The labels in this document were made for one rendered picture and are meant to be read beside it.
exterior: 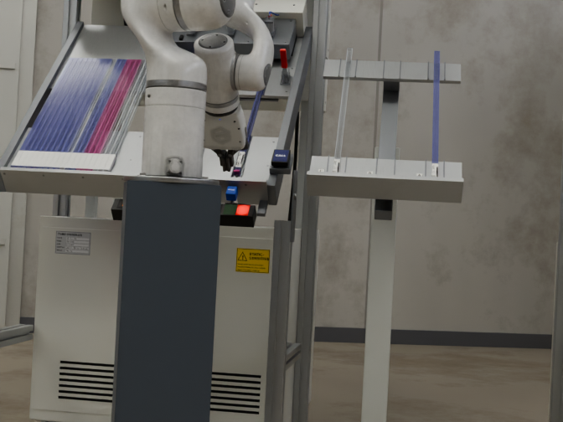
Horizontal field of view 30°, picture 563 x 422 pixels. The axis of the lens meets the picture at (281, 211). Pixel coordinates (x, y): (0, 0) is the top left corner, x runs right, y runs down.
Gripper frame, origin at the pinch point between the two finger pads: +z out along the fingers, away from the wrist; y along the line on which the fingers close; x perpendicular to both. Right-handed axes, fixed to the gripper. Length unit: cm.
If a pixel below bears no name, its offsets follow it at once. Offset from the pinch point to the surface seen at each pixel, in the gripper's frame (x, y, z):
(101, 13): 86, -57, 12
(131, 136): 21.0, -29.7, 10.1
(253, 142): 20.8, 1.7, 10.0
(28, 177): 3, -51, 10
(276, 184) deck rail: 5.4, 10.0, 10.5
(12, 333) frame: -11, -60, 52
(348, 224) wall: 247, -2, 233
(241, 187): 3.2, 1.9, 10.3
